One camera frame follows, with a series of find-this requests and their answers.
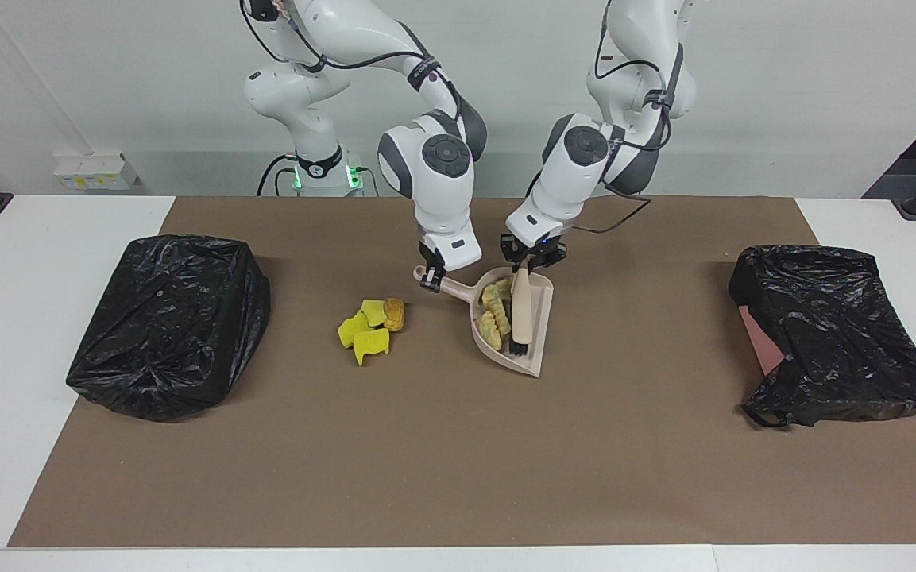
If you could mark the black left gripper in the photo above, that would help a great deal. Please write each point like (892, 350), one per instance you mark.
(535, 250)

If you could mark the white wall socket box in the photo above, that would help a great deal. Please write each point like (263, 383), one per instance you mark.
(96, 176)

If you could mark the brown bread piece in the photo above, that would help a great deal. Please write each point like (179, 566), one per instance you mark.
(395, 314)

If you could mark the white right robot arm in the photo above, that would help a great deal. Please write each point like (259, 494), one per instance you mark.
(442, 199)

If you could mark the wedge pale yellow foam piece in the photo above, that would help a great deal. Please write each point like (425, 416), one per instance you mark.
(494, 294)

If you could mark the bulky black trash bag bin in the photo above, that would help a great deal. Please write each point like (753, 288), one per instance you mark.
(164, 334)

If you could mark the crumpled black trash bag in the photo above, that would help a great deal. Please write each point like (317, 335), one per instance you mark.
(847, 334)

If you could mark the beige hand brush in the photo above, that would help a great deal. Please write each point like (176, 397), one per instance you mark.
(521, 306)

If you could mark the round pale yellow foam piece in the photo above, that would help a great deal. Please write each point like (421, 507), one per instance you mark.
(490, 332)

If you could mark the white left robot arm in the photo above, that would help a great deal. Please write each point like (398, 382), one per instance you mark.
(569, 183)

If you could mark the pink box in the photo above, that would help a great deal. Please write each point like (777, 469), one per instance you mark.
(759, 342)

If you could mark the brown table mat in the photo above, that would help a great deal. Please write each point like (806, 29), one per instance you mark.
(426, 477)

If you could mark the beige plastic dustpan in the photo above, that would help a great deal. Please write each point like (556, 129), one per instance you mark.
(541, 326)

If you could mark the yellow sponge piece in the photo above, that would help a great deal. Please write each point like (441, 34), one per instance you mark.
(349, 332)
(374, 311)
(370, 343)

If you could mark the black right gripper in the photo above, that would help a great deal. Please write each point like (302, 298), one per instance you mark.
(430, 260)

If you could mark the ridged orange yellow foam piece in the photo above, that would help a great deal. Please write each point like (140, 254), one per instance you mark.
(504, 318)

